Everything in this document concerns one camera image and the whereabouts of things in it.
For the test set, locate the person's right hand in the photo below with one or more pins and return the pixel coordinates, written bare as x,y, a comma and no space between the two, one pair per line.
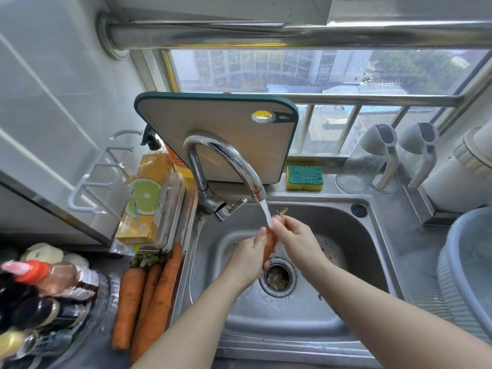
303,245

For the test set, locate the person's left hand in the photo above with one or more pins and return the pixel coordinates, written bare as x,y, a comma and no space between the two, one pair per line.
248,261

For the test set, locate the chrome faucet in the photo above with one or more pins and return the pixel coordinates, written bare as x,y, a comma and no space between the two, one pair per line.
200,174

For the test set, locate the slim orange carrot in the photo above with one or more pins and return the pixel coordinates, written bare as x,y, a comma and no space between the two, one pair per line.
150,280

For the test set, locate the orange carrot with leafy stem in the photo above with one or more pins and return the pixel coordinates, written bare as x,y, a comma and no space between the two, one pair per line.
128,307

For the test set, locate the blue plastic colander basin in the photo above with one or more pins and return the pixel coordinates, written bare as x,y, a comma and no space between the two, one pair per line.
472,269

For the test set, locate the person's left forearm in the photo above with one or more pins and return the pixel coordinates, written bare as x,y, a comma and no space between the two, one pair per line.
188,330

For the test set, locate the person's right forearm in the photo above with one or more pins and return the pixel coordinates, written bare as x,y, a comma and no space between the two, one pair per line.
403,326

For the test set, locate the steel drain strainer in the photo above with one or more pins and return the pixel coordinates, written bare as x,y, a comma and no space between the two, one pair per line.
278,278

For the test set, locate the black sink hole plug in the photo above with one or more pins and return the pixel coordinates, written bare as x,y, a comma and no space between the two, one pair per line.
359,210

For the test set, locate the yellow green sponge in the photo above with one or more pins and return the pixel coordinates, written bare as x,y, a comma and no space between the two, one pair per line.
304,177

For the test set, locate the stainless steel sink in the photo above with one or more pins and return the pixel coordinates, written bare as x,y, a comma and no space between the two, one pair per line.
284,322

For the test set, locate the white plastic tray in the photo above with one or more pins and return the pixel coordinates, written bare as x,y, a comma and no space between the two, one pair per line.
180,205

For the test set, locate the glass pitcher with grey lid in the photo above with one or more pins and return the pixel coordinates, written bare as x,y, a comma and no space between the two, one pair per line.
423,136
355,172

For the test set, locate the transparent plastic packet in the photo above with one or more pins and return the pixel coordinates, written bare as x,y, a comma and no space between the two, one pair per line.
168,207

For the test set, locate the yellow dish soap pump bottle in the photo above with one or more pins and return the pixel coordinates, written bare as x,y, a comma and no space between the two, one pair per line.
185,170

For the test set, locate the orange box with lime picture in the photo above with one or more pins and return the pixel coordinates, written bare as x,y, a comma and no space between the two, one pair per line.
148,195

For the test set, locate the clear plastic bag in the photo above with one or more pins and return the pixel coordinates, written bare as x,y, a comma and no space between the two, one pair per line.
123,247

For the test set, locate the beige green-rimmed cutting board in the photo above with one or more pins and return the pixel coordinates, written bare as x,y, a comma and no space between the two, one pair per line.
203,122

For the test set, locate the white capped bottle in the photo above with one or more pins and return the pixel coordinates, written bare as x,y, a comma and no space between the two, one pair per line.
75,260

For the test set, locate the window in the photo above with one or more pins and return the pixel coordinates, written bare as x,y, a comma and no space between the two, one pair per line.
288,69

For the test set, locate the red capped sauce bottle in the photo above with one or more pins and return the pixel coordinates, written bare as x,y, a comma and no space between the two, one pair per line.
57,280

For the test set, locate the beige capped bottle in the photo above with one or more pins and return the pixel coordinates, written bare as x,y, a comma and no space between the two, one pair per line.
40,252

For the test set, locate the dark soy sauce bottle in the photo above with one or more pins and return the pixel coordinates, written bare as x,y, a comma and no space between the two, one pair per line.
44,313

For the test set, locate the steel overhead pipe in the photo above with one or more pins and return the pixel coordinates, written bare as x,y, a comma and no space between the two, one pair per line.
269,34

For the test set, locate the black capped dark bottle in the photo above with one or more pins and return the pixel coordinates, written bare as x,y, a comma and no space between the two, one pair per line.
11,290

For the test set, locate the yellow capped bottle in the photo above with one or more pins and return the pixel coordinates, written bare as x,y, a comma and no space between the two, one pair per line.
10,342

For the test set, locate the white duct pipe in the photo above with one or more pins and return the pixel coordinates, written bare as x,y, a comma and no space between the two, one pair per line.
453,192

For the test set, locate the steel window guard rail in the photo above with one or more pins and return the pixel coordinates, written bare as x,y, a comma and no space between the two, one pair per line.
373,100

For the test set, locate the white wall hook rack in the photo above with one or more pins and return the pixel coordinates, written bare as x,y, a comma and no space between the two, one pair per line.
86,184

